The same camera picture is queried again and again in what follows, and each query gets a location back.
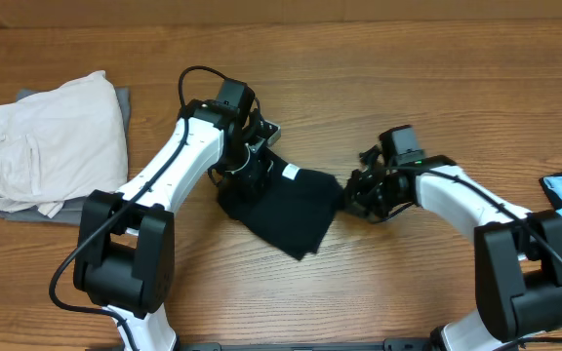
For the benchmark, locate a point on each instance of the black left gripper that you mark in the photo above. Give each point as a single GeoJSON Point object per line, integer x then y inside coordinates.
{"type": "Point", "coordinates": [255, 175]}

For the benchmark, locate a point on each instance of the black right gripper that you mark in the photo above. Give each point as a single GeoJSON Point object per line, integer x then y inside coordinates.
{"type": "Point", "coordinates": [355, 198]}

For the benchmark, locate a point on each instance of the black t-shirt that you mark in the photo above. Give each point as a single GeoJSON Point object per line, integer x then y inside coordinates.
{"type": "Point", "coordinates": [295, 210]}

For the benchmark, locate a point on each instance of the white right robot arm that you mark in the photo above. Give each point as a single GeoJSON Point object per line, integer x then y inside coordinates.
{"type": "Point", "coordinates": [517, 253]}

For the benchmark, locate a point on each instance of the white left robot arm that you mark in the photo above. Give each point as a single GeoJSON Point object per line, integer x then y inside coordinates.
{"type": "Point", "coordinates": [127, 261]}

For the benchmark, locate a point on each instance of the grey folded garment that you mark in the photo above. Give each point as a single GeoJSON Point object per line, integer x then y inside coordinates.
{"type": "Point", "coordinates": [71, 211]}

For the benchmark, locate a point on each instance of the white folded garment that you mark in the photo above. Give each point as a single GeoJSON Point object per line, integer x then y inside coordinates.
{"type": "Point", "coordinates": [61, 145]}

